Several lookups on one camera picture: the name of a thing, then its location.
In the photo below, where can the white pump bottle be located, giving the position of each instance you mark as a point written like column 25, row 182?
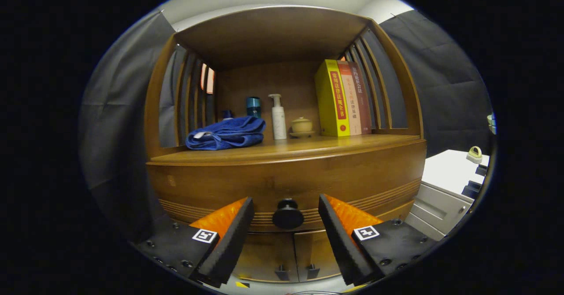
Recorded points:
column 278, row 123

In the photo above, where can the wooden drawer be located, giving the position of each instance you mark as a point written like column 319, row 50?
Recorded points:
column 264, row 180

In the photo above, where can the brown book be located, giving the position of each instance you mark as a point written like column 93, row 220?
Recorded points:
column 364, row 101

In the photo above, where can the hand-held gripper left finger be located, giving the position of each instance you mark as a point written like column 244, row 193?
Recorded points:
column 233, row 237

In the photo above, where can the teal bottle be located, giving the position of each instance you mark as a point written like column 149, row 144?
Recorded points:
column 253, row 107

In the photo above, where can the yellow book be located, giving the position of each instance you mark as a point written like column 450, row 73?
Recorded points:
column 330, row 101

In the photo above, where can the pale green bowl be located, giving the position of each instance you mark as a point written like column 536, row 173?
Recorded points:
column 491, row 119

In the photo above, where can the wooden cabinet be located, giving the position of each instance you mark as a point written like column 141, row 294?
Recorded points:
column 273, row 35

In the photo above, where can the beige lidded tea cup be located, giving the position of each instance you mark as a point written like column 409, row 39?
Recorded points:
column 302, row 125

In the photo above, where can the pale green tape dispenser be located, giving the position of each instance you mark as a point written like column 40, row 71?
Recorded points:
column 474, row 155

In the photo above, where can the wooden countertop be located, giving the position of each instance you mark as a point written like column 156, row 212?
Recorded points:
column 308, row 147

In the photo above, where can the black backdrop cloth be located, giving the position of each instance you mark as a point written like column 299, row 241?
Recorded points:
column 119, row 123

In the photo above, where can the black drawer knob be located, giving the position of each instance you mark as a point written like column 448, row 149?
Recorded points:
column 287, row 215

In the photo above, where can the wooden cabinet door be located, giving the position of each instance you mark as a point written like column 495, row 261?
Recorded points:
column 264, row 253
column 313, row 251

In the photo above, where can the blue towel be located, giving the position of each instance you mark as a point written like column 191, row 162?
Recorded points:
column 224, row 134

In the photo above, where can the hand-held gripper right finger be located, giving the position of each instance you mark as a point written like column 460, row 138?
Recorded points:
column 341, row 237

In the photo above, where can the small black pad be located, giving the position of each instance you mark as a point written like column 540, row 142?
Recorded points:
column 471, row 189
column 481, row 170

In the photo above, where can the white side cabinet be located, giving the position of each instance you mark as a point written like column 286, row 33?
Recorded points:
column 445, row 171

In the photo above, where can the small white blue-capped bottle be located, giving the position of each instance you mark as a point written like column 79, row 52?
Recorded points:
column 227, row 113

